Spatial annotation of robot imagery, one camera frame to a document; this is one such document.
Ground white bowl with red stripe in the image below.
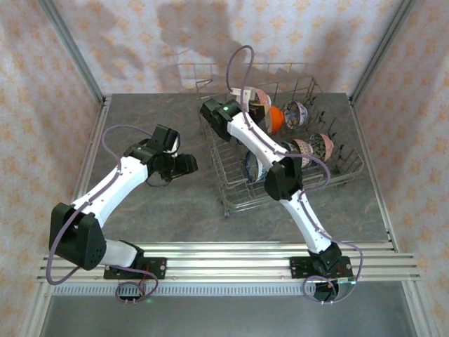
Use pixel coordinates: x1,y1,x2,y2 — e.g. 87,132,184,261
251,88,272,119

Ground blue and white floral bowl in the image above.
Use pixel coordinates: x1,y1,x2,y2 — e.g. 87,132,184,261
243,150,270,185

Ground brown patterned bowl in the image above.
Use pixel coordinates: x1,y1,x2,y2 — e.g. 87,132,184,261
292,138,314,169

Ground orange bowl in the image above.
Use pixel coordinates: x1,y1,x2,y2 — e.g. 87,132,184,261
268,105,286,136

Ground dark blue patterned bowl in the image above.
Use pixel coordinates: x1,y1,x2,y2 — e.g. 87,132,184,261
283,100,309,131

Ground pink bowl dark floral inside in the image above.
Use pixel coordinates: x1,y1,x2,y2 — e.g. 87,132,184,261
309,132,335,163

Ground grey metal panel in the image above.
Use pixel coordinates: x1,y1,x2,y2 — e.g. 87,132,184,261
36,282,420,337

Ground thin black camera cable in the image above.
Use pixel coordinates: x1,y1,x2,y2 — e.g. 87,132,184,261
145,173,170,187

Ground purple robot arm cable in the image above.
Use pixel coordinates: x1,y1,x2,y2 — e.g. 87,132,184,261
227,44,364,305
46,125,160,305

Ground wire dish rack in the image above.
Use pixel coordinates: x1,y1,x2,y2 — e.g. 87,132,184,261
194,62,365,218

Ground aluminium table side rail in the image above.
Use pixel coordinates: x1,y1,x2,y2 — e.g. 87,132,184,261
68,95,114,246
349,94,401,253

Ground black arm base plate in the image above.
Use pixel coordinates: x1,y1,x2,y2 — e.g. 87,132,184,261
104,257,168,281
290,256,353,281

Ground aluminium extrusion rail bed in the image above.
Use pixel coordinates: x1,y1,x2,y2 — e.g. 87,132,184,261
36,241,422,284

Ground grey slotted cable duct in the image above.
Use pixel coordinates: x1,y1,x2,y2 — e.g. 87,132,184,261
52,282,319,296

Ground aluminium frame post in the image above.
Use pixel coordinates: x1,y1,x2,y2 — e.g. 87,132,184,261
350,0,418,103
36,0,108,105

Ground aluminium frame leg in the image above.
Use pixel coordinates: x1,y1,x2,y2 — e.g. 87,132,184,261
401,280,445,337
17,280,53,337

